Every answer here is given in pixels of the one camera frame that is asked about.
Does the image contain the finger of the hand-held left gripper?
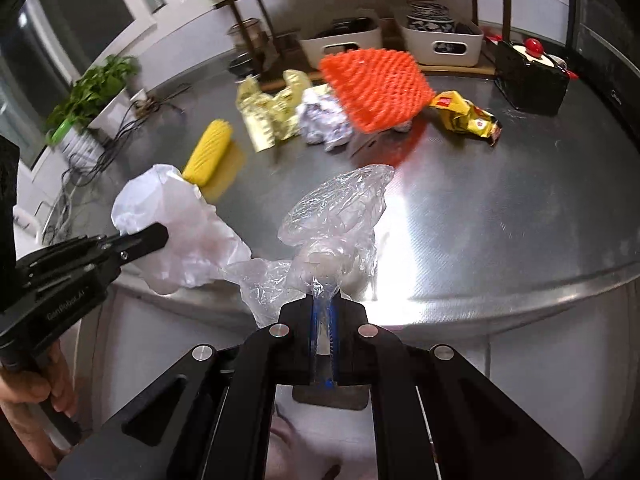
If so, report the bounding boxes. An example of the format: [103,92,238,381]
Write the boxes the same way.
[97,223,169,267]

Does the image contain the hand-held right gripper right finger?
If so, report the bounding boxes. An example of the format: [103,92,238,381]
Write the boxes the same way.
[325,294,585,480]

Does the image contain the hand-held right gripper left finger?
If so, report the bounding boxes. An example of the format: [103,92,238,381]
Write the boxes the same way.
[55,294,326,480]

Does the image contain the white plastic bag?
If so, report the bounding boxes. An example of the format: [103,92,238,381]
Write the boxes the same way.
[111,164,252,296]

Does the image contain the clear plastic bag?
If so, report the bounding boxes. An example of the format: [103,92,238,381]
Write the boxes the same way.
[222,164,396,328]

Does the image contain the silver foil ball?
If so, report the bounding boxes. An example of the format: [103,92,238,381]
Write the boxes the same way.
[296,87,353,152]

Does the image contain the person's left hand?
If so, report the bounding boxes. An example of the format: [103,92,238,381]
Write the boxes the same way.
[0,342,78,466]

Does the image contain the yellow corn cob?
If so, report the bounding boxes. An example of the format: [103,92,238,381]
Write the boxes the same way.
[182,119,248,202]

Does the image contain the white plant pot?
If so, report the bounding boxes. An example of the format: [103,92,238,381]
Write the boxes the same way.
[50,87,151,161]

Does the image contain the green potted plant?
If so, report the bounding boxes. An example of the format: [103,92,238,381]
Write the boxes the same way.
[45,55,141,146]

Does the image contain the crumpled gold wrapper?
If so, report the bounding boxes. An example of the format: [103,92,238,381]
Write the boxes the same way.
[236,70,313,153]

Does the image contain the stacked metal bowls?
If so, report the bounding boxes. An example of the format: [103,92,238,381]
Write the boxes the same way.
[230,52,261,81]

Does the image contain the window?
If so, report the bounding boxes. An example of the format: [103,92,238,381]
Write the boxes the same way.
[0,0,168,171]

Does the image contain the orange foam fruit net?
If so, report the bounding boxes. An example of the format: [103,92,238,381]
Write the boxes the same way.
[319,47,435,135]

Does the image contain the yellow red snack wrapper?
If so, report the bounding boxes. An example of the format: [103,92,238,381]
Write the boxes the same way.
[431,90,503,148]

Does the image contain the white storage bin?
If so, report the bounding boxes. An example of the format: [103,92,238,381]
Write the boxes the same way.
[395,7,485,67]
[299,8,385,70]

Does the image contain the black items in bin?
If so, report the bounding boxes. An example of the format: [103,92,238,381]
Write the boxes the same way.
[317,16,378,41]

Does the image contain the black box with red knob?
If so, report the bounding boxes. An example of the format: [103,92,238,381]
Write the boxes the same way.
[495,37,580,117]

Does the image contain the stack of patterned bowls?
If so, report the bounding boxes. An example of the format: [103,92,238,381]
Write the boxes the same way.
[405,0,456,33]

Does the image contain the black oven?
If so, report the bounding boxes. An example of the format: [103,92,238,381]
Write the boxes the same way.
[565,0,640,126]

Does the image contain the tangle of black cables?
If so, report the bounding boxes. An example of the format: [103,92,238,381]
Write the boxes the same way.
[42,85,193,246]

